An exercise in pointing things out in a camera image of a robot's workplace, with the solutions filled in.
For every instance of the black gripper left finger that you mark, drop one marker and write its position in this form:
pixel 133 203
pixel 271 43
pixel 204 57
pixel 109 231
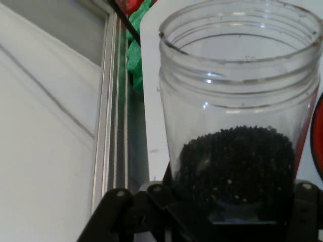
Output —
pixel 141 216

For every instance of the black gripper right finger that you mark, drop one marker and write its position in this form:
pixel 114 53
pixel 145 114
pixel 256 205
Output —
pixel 306 211

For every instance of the black grains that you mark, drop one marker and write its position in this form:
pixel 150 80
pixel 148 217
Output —
pixel 237 166

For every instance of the clear plastic jar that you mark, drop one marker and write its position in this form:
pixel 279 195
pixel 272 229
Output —
pixel 237 95

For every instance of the red bowl with black rim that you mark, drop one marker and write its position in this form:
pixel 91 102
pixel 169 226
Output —
pixel 318 136

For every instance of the aluminium wall rail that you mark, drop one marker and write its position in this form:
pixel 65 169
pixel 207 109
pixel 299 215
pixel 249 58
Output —
pixel 109 113

